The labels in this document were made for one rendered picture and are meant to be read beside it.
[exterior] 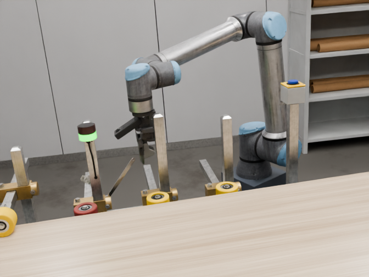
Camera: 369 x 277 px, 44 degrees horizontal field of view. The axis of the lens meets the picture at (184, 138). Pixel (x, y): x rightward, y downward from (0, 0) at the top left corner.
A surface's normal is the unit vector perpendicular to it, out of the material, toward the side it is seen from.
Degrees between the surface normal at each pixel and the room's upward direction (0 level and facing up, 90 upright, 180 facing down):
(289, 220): 0
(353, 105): 90
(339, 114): 90
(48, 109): 90
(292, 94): 90
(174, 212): 0
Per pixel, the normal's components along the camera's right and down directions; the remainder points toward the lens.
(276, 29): 0.58, 0.11
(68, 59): 0.12, 0.34
